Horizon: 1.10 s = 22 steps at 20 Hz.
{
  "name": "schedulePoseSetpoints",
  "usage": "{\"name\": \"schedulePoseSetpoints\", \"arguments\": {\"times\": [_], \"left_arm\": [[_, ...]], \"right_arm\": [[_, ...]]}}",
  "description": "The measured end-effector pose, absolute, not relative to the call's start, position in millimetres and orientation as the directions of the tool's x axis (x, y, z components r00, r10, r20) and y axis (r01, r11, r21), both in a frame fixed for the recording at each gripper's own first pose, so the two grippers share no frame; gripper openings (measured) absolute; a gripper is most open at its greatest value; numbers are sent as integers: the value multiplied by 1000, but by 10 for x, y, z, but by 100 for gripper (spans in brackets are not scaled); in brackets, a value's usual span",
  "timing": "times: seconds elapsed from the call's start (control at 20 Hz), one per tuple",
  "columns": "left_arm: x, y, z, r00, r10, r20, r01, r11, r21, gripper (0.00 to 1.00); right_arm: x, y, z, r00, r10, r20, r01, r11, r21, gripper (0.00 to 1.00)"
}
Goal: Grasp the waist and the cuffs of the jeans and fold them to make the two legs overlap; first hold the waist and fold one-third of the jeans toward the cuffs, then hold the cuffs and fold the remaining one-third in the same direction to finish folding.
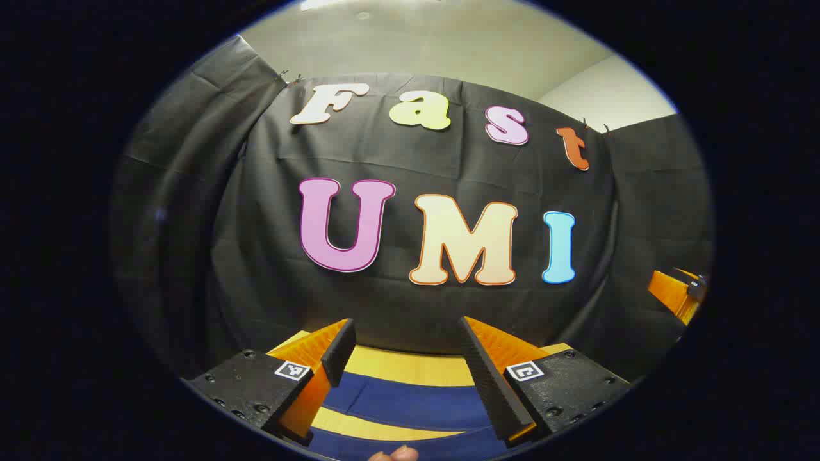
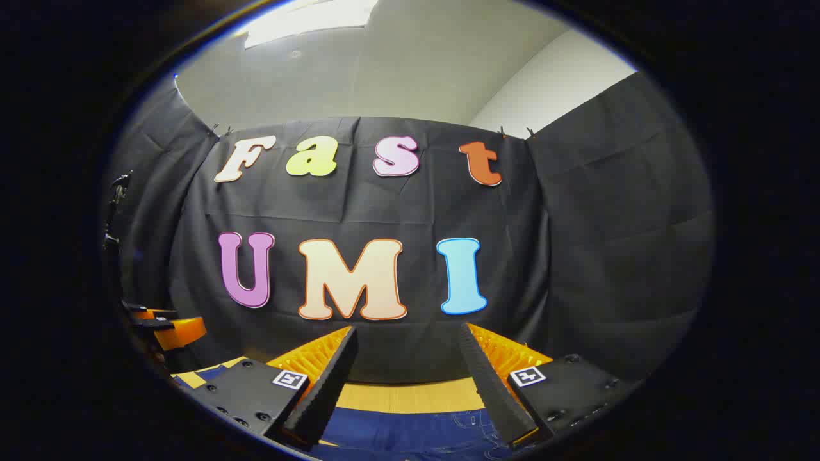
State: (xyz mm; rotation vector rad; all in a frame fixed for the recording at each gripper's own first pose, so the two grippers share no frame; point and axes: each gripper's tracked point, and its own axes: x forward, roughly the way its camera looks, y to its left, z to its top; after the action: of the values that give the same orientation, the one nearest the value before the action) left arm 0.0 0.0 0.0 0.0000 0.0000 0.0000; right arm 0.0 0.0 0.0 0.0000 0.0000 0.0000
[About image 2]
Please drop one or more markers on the blue jeans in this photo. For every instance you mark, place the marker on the blue jeans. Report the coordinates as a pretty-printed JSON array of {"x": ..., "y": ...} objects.
[{"x": 410, "y": 435}]

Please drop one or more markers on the black backdrop cloth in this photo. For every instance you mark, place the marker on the black backdrop cloth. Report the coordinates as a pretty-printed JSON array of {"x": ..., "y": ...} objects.
[{"x": 576, "y": 256}]

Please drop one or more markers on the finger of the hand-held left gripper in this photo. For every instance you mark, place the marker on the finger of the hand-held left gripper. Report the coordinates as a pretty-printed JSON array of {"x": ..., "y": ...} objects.
[
  {"x": 157, "y": 314},
  {"x": 182, "y": 333}
]

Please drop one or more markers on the ceiling light panel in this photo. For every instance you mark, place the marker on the ceiling light panel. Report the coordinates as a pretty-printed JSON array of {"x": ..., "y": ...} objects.
[{"x": 307, "y": 19}]

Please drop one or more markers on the black metal stand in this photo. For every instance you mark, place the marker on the black metal stand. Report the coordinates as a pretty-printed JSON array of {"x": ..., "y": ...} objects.
[{"x": 117, "y": 205}]

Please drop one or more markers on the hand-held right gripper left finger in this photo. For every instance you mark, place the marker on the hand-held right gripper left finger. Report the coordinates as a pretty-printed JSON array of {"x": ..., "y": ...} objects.
[{"x": 330, "y": 378}]

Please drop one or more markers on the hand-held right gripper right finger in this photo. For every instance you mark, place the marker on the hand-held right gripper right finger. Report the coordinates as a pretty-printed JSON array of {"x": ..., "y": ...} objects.
[{"x": 490, "y": 384}]

